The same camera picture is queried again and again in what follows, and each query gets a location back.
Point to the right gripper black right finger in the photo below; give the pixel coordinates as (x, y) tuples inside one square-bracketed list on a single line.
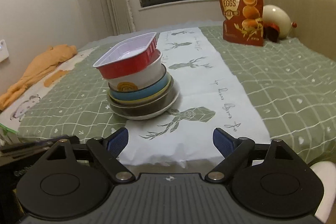
[(235, 152)]

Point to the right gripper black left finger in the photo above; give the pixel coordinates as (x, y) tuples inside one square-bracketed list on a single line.
[(105, 152)]

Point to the white paper bowl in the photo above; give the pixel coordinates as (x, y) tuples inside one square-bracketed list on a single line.
[(136, 81)]

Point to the white ceramic plate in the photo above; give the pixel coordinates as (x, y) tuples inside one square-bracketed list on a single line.
[(141, 118)]

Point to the white deer table runner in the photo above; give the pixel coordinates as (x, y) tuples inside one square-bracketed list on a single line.
[(210, 97)]

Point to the green checked tablecloth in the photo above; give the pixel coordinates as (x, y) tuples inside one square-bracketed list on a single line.
[(291, 87)]

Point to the orange cloth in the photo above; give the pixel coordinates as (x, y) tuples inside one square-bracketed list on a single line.
[(40, 66)]

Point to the dark red small object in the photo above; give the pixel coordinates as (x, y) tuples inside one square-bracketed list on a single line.
[(271, 31)]

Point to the white round ornament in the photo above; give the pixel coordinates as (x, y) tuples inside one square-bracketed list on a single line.
[(276, 18)]

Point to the red quail eggs bag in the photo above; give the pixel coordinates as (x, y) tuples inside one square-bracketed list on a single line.
[(243, 21)]

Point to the beige sofa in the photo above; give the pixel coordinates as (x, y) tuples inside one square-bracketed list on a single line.
[(315, 23)]

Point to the white wall switch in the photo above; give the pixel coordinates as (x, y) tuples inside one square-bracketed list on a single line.
[(4, 54)]

